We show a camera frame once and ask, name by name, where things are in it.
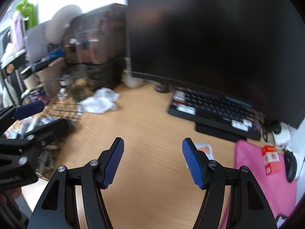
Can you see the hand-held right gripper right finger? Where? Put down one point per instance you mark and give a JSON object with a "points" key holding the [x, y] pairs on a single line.
{"points": [[194, 164]]}

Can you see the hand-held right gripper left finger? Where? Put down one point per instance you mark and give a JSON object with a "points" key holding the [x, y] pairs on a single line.
{"points": [[114, 164]]}

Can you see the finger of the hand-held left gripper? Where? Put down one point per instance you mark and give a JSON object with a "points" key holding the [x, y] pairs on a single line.
{"points": [[29, 109], [47, 130]]}

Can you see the pile of black tissue packets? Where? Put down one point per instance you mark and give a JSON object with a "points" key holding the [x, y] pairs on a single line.
{"points": [[48, 158]]}

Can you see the wooden desktop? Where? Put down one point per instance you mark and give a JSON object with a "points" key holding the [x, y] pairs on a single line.
{"points": [[147, 128]]}

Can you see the person's left hand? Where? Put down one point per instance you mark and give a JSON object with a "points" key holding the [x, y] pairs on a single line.
{"points": [[10, 193]]}

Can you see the small white packet red logo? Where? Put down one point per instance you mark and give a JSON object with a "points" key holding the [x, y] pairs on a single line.
{"points": [[205, 149]]}

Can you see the white tumbler black lid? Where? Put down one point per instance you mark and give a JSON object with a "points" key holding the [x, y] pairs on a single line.
{"points": [[29, 82]]}

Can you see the black shelf rack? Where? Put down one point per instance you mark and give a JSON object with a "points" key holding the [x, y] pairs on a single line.
{"points": [[12, 68]]}

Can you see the clear glass cup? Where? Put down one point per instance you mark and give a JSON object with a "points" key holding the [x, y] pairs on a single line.
{"points": [[79, 88]]}

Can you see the black mechanical keyboard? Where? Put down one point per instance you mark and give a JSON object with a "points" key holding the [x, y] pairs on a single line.
{"points": [[214, 109]]}

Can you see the blue cardboard box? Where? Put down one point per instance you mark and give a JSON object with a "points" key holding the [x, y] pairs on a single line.
{"points": [[52, 54]]}

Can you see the crumpled white tissue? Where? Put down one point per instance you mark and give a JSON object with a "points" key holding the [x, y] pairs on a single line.
{"points": [[100, 101]]}

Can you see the pink mouse mat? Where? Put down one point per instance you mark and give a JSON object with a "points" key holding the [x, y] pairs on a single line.
{"points": [[252, 183]]}

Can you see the grey flat panel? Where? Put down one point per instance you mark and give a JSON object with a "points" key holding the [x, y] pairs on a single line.
{"points": [[39, 43]]}

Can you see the small red box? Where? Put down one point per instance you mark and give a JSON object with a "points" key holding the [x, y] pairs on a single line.
{"points": [[268, 149]]}

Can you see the orange and white box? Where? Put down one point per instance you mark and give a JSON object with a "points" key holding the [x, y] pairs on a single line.
{"points": [[272, 163]]}

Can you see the pink cloth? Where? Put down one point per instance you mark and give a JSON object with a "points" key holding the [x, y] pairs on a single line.
{"points": [[16, 28]]}

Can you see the black power adapter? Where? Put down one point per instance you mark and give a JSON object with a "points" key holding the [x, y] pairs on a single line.
{"points": [[276, 127]]}

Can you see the white round fan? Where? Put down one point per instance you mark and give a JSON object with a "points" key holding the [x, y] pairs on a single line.
{"points": [[59, 21]]}

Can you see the white power strip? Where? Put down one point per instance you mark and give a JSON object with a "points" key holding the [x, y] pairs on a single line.
{"points": [[283, 136]]}

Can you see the smoky acrylic storage cabinet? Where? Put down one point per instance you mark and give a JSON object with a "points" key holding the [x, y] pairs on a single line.
{"points": [[95, 40]]}

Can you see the black computer mouse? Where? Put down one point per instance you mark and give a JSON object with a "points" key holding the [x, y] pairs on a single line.
{"points": [[291, 165]]}

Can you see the green plush toy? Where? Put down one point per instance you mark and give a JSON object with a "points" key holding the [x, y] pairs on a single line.
{"points": [[27, 10]]}

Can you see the black curved monitor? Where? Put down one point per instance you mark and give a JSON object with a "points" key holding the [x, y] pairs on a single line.
{"points": [[202, 40]]}

